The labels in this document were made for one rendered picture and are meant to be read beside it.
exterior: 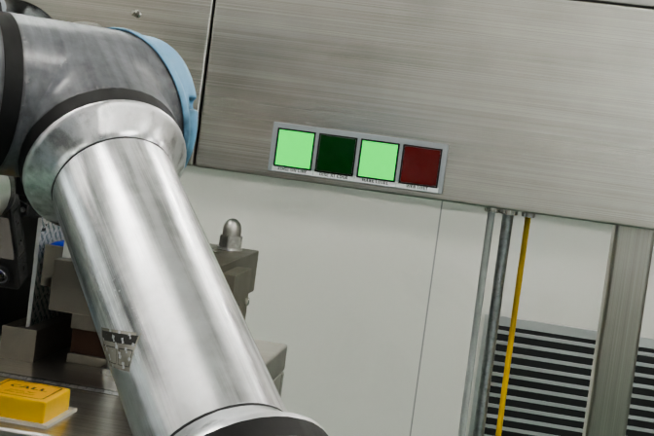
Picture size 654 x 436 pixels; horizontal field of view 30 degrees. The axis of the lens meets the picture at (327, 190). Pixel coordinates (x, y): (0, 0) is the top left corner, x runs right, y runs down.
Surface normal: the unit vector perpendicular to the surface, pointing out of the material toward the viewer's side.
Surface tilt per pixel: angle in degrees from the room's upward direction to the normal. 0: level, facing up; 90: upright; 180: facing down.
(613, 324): 90
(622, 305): 90
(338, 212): 90
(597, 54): 90
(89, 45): 36
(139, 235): 45
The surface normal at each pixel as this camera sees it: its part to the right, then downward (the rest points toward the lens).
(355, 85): -0.15, 0.04
